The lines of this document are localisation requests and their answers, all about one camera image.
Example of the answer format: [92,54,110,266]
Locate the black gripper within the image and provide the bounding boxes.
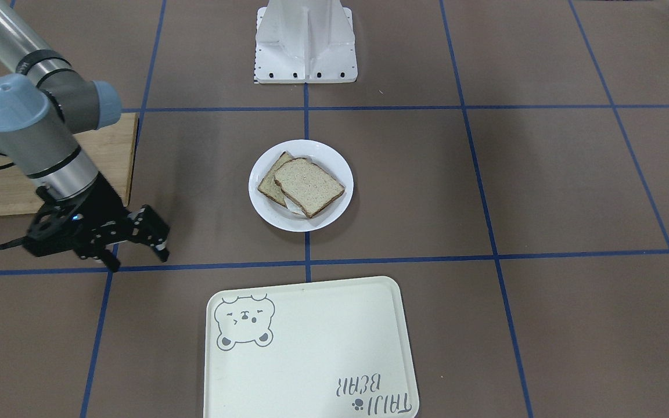
[74,174,170,273]

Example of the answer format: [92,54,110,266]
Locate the bread slice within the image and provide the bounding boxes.
[275,158,345,219]
[257,152,293,207]

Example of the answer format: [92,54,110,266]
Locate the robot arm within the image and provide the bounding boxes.
[0,1,170,272]

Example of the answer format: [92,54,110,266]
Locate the bread slice on plate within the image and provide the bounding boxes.
[257,152,293,207]

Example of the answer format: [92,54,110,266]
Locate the white round plate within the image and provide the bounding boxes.
[247,139,355,232]

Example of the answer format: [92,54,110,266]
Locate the bamboo cutting board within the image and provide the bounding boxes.
[0,112,139,217]

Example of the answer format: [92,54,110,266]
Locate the cream bear tray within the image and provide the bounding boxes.
[203,276,420,417]

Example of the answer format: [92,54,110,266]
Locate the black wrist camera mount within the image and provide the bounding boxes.
[22,203,86,257]

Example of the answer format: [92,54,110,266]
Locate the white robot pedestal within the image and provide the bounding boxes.
[253,1,358,84]

